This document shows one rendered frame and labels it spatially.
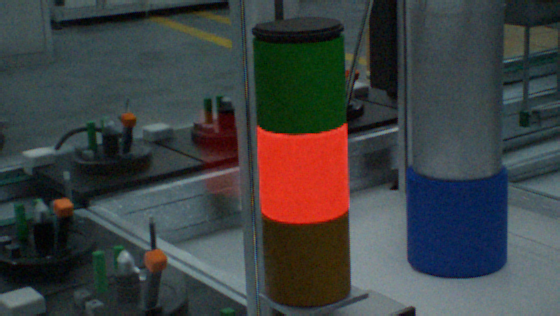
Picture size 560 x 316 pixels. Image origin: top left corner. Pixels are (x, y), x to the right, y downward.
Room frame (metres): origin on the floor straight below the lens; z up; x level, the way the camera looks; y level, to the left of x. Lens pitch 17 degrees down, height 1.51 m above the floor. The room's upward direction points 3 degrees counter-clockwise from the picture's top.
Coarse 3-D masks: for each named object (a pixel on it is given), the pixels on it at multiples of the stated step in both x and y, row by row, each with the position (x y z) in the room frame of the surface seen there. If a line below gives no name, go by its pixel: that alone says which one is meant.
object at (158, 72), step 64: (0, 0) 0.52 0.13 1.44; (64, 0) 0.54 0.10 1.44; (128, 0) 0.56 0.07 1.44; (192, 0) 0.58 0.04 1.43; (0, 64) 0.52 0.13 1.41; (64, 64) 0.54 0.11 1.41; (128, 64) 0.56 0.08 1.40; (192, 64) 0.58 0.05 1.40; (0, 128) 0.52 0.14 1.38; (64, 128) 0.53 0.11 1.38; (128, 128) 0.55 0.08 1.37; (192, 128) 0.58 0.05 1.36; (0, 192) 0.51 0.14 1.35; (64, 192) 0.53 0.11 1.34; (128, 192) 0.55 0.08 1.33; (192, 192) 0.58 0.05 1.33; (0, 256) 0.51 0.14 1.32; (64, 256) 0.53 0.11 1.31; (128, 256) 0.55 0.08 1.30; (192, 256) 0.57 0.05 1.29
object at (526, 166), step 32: (512, 0) 1.86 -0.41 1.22; (544, 0) 1.80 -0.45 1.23; (512, 32) 1.86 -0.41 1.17; (544, 32) 1.80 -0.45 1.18; (512, 64) 1.86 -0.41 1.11; (544, 64) 1.80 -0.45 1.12; (512, 96) 1.86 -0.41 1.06; (544, 96) 1.80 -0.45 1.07; (512, 128) 1.86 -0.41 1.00; (544, 128) 1.80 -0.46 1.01; (512, 160) 1.86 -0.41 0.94; (544, 160) 1.80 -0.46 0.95; (544, 192) 1.79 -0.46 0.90
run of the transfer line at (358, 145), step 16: (384, 128) 2.03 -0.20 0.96; (352, 144) 1.95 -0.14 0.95; (368, 144) 1.97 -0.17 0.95; (384, 144) 2.00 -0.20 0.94; (352, 160) 1.95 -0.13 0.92; (368, 160) 1.97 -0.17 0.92; (384, 160) 2.00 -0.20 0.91; (352, 176) 1.95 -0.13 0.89; (368, 176) 1.98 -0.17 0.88; (384, 176) 2.00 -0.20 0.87; (352, 192) 1.95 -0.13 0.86
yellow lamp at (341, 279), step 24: (264, 216) 0.58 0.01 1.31; (264, 240) 0.58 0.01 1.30; (288, 240) 0.56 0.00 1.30; (312, 240) 0.56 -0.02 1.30; (336, 240) 0.56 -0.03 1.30; (264, 264) 0.58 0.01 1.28; (288, 264) 0.56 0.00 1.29; (312, 264) 0.56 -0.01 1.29; (336, 264) 0.56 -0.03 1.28; (288, 288) 0.56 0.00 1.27; (312, 288) 0.56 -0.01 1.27; (336, 288) 0.56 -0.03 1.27
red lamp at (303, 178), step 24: (264, 144) 0.57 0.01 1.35; (288, 144) 0.56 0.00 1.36; (312, 144) 0.56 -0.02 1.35; (336, 144) 0.57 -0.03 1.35; (264, 168) 0.57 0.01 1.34; (288, 168) 0.56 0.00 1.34; (312, 168) 0.56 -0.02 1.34; (336, 168) 0.57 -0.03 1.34; (264, 192) 0.57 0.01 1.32; (288, 192) 0.56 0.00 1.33; (312, 192) 0.56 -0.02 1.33; (336, 192) 0.56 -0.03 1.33; (288, 216) 0.56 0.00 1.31; (312, 216) 0.56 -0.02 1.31; (336, 216) 0.57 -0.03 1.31
